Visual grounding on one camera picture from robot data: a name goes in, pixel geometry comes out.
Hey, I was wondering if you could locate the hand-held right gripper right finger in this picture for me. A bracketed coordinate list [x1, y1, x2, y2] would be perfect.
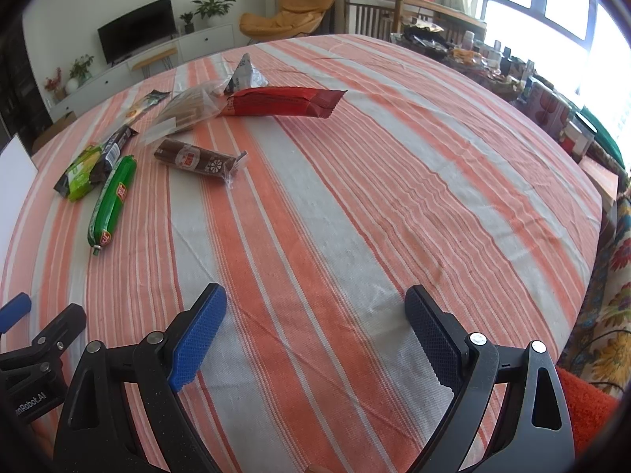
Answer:
[404, 285, 577, 473]

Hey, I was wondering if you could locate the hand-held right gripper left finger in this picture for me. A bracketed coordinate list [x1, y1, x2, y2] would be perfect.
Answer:
[53, 283, 228, 473]

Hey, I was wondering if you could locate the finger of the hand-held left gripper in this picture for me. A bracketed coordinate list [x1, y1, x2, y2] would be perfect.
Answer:
[0, 304, 88, 372]
[0, 292, 32, 334]

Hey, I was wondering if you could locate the green sausage stick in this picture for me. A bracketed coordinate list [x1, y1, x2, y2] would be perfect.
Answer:
[87, 155, 138, 256]

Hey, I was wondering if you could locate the green and yellow snack packet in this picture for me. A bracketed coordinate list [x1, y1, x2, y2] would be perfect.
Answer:
[53, 142, 106, 203]

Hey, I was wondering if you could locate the brown roll snack packet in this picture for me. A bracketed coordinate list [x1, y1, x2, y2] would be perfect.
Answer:
[154, 138, 248, 189]

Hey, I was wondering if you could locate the dark brown snack bar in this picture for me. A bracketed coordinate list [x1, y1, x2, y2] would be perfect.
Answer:
[91, 125, 139, 183]

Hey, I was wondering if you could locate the clear bag of biscuits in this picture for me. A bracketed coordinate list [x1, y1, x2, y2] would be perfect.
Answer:
[143, 81, 237, 146]

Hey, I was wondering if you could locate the dark snack packet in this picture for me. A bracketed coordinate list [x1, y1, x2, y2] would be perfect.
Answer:
[125, 89, 172, 121]

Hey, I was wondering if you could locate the red snack packet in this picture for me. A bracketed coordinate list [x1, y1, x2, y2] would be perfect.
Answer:
[219, 86, 347, 119]

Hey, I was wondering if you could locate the grey triangular snack packet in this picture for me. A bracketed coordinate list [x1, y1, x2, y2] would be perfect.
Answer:
[223, 52, 270, 95]

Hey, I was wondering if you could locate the white paper sheet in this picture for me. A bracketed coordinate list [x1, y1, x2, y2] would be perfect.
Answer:
[0, 133, 39, 277]

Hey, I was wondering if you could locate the orange striped tablecloth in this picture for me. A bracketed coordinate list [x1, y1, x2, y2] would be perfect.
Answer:
[0, 34, 605, 473]

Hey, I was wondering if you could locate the orange cushion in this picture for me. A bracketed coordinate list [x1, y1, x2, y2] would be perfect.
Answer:
[556, 367, 623, 460]

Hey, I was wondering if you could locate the floral cloth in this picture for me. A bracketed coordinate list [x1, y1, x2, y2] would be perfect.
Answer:
[556, 192, 631, 397]

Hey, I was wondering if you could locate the brown cardboard box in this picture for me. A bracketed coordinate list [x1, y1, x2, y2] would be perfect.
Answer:
[32, 111, 78, 152]

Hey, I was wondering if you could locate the red flower plant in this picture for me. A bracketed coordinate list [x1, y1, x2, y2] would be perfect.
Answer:
[44, 68, 68, 102]

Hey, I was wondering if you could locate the orange book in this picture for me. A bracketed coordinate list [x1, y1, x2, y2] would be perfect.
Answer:
[577, 156, 620, 204]

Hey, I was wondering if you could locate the white jar with red label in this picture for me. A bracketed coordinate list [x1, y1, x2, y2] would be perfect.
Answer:
[558, 122, 583, 155]

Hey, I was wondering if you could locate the plant in white pot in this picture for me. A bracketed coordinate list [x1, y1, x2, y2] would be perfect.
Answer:
[66, 54, 94, 93]

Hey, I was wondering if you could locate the pack of pink cans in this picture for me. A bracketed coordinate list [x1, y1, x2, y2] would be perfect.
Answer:
[523, 79, 573, 135]

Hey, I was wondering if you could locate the green cloth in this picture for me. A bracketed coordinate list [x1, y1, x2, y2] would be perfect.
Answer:
[577, 107, 628, 171]

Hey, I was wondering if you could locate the wooden stool with metal legs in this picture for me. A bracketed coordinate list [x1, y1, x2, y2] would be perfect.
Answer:
[131, 48, 178, 80]

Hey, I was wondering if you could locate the wicker basket of packets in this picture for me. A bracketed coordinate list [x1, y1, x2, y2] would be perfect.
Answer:
[445, 47, 496, 70]

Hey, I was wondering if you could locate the white television cabinet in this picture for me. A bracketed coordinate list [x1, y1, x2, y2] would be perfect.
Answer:
[49, 24, 235, 119]

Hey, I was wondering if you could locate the black television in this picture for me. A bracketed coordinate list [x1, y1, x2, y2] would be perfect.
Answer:
[97, 0, 177, 65]

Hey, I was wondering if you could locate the bowl of dark items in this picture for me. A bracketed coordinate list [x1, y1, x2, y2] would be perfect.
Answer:
[400, 24, 453, 55]

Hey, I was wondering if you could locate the orange lounge chair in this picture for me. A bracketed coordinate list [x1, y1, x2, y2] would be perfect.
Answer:
[239, 0, 336, 45]

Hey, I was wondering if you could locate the large green potted plant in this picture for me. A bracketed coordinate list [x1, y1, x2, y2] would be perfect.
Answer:
[192, 0, 237, 28]

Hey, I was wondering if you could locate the wooden bench with railing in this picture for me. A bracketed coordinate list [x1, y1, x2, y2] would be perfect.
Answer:
[344, 0, 487, 46]

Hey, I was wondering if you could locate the black cable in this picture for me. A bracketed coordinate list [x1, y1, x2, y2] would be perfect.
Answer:
[574, 324, 631, 391]

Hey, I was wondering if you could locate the window with dark frame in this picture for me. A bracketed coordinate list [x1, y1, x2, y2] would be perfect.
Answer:
[480, 0, 631, 149]

